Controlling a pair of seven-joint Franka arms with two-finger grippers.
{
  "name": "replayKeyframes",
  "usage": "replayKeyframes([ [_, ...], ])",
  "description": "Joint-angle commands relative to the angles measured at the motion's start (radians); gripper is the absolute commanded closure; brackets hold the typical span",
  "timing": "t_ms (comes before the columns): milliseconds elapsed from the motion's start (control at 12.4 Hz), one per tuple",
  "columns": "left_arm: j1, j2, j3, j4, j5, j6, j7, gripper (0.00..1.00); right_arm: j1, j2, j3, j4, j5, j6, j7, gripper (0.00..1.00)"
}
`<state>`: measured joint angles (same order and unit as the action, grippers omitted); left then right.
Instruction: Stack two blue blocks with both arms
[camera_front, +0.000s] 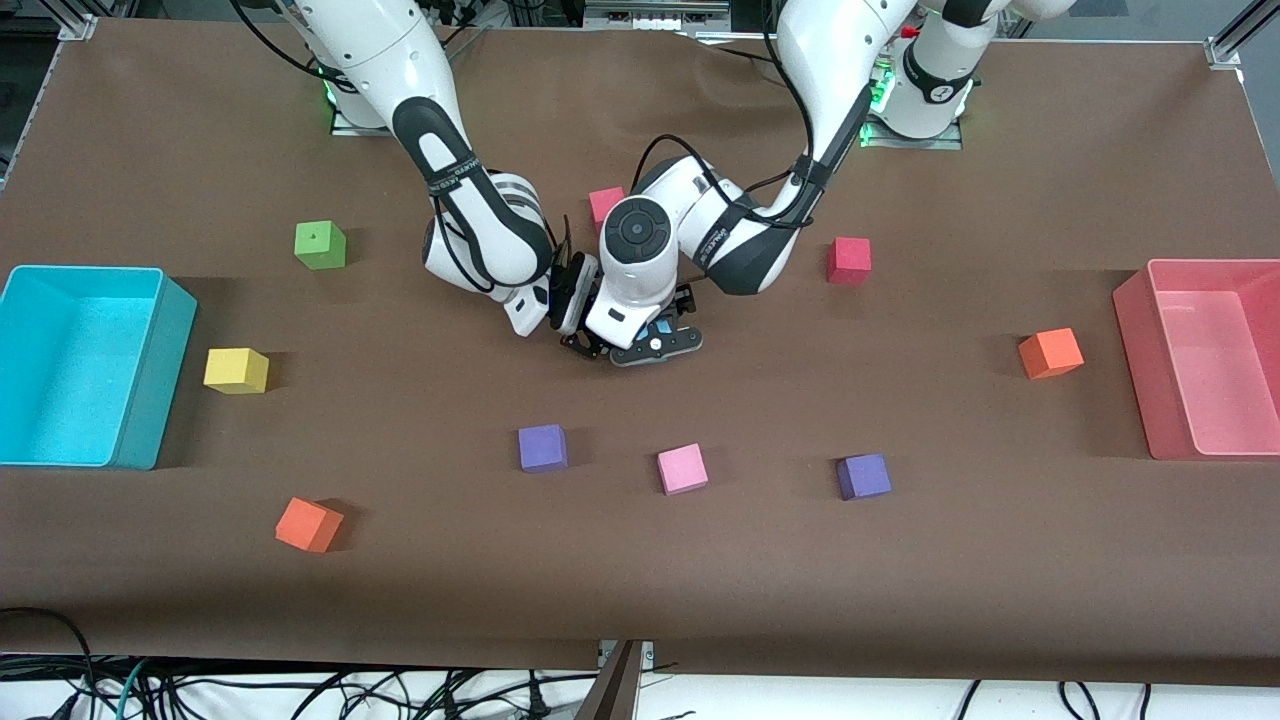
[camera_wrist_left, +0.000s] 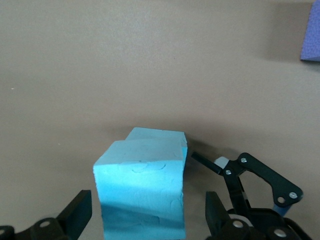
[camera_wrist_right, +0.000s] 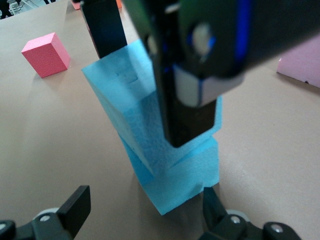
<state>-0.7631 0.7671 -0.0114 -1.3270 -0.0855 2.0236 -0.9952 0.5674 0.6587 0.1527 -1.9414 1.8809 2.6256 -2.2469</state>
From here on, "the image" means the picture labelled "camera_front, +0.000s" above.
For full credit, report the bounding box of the purple foam block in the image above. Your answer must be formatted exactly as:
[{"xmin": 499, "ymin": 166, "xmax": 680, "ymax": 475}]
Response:
[
  {"xmin": 836, "ymin": 453, "xmax": 893, "ymax": 501},
  {"xmin": 518, "ymin": 424, "xmax": 569, "ymax": 474}
]

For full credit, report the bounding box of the red foam block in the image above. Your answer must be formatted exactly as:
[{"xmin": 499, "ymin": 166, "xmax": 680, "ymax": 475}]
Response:
[
  {"xmin": 588, "ymin": 187, "xmax": 629, "ymax": 236},
  {"xmin": 826, "ymin": 237, "xmax": 872, "ymax": 287}
]

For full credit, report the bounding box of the pink foam block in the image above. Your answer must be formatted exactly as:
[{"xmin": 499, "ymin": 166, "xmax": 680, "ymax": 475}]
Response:
[{"xmin": 657, "ymin": 443, "xmax": 709, "ymax": 496}]

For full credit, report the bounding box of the green foam block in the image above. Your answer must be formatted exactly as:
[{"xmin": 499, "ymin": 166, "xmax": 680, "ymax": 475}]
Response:
[{"xmin": 294, "ymin": 220, "xmax": 348, "ymax": 271}]

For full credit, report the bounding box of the brown paper table cover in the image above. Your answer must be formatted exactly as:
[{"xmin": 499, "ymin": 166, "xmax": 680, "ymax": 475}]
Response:
[{"xmin": 0, "ymin": 15, "xmax": 1280, "ymax": 687}]

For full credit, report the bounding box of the grey background box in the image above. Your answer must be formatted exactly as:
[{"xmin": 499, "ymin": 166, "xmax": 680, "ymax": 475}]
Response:
[{"xmin": 583, "ymin": 0, "xmax": 733, "ymax": 33}]

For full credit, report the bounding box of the yellow foam block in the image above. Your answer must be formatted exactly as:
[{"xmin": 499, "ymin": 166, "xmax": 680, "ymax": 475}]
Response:
[{"xmin": 204, "ymin": 347, "xmax": 270, "ymax": 395}]

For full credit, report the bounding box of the orange foam block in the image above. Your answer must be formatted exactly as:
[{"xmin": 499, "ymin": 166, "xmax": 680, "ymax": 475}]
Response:
[
  {"xmin": 1018, "ymin": 327, "xmax": 1085, "ymax": 380},
  {"xmin": 275, "ymin": 497, "xmax": 345, "ymax": 554}
]

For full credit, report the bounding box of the cyan plastic bin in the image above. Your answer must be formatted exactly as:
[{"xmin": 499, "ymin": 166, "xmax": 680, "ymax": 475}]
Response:
[{"xmin": 0, "ymin": 265, "xmax": 198, "ymax": 471}]

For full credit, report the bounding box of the pink plastic bin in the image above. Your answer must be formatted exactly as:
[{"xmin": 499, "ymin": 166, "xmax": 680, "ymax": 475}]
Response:
[{"xmin": 1113, "ymin": 258, "xmax": 1280, "ymax": 461}]

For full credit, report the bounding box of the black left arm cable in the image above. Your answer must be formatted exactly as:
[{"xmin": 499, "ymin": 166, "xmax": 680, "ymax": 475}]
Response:
[{"xmin": 630, "ymin": 0, "xmax": 836, "ymax": 231}]

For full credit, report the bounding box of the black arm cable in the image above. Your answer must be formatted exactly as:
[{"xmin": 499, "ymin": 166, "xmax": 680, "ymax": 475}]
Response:
[
  {"xmin": 630, "ymin": 0, "xmax": 836, "ymax": 231},
  {"xmin": 228, "ymin": 0, "xmax": 351, "ymax": 89}
]

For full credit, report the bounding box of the black cable on table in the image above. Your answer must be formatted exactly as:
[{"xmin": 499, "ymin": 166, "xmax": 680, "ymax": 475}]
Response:
[{"xmin": 690, "ymin": 38, "xmax": 786, "ymax": 69}]

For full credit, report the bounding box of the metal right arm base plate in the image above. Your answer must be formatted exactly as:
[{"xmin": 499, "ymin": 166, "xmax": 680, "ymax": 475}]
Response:
[{"xmin": 330, "ymin": 100, "xmax": 411, "ymax": 138}]

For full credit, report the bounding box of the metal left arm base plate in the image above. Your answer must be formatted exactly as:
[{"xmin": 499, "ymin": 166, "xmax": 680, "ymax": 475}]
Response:
[{"xmin": 858, "ymin": 118, "xmax": 965, "ymax": 151}]

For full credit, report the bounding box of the dark brown post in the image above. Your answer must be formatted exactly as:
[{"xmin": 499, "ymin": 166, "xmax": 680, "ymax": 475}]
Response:
[{"xmin": 575, "ymin": 640, "xmax": 643, "ymax": 720}]

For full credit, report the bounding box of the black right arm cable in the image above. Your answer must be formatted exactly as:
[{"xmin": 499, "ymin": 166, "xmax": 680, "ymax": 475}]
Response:
[{"xmin": 228, "ymin": 0, "xmax": 351, "ymax": 89}]

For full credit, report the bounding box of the teal floor cable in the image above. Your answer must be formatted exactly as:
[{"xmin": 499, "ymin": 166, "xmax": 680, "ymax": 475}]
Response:
[{"xmin": 113, "ymin": 657, "xmax": 153, "ymax": 720}]

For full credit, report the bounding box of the black looped floor cable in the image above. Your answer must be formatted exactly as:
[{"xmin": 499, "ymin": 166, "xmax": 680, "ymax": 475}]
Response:
[{"xmin": 0, "ymin": 606, "xmax": 99, "ymax": 720}]

